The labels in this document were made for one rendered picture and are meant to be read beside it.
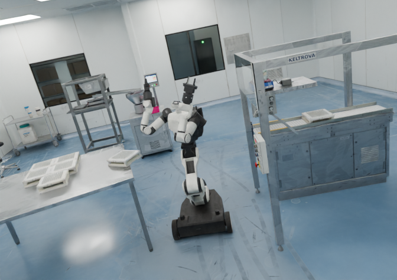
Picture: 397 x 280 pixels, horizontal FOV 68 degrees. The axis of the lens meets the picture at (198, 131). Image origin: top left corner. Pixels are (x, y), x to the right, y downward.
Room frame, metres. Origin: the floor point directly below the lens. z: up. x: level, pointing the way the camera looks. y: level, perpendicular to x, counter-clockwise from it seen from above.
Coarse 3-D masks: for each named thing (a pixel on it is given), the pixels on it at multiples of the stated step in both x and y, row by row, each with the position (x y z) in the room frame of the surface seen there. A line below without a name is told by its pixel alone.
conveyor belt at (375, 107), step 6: (360, 108) 2.90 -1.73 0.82; (366, 108) 2.87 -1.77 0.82; (372, 108) 2.83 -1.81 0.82; (378, 108) 2.80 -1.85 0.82; (384, 108) 2.76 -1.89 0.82; (336, 114) 2.88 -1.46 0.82; (342, 114) 2.84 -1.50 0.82; (348, 114) 2.81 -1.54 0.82; (354, 114) 2.77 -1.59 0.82; (300, 120) 2.92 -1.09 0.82; (270, 126) 2.92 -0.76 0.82; (276, 126) 2.88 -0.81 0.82; (282, 126) 2.84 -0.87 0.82
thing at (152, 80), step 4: (156, 72) 5.31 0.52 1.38; (144, 76) 5.24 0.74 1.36; (148, 76) 5.24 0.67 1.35; (152, 76) 5.24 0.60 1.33; (156, 76) 5.25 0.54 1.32; (148, 80) 5.24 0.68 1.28; (152, 80) 5.24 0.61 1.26; (156, 80) 5.25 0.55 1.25; (152, 84) 5.24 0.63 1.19; (156, 84) 5.24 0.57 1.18; (152, 88) 5.28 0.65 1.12; (156, 96) 5.29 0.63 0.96; (156, 100) 5.28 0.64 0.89
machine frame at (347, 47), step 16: (272, 48) 2.98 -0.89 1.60; (288, 48) 2.97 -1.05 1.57; (320, 48) 2.04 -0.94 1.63; (336, 48) 2.00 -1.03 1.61; (352, 48) 1.99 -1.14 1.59; (368, 48) 1.99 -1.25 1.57; (256, 64) 2.02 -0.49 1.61; (272, 64) 2.02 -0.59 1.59; (256, 80) 2.02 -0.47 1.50; (240, 96) 3.01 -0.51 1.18; (352, 96) 2.94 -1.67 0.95; (272, 160) 2.02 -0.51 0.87; (256, 176) 2.99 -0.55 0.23; (272, 176) 2.02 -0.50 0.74; (256, 192) 3.01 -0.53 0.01; (272, 192) 2.02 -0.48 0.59; (272, 208) 2.03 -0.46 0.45
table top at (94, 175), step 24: (120, 144) 3.37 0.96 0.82; (96, 168) 2.74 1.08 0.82; (120, 168) 2.62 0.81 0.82; (0, 192) 2.65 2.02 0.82; (24, 192) 2.52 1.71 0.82; (48, 192) 2.41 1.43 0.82; (72, 192) 2.31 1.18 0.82; (96, 192) 2.27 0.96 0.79; (0, 216) 2.14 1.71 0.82; (24, 216) 2.11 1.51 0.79
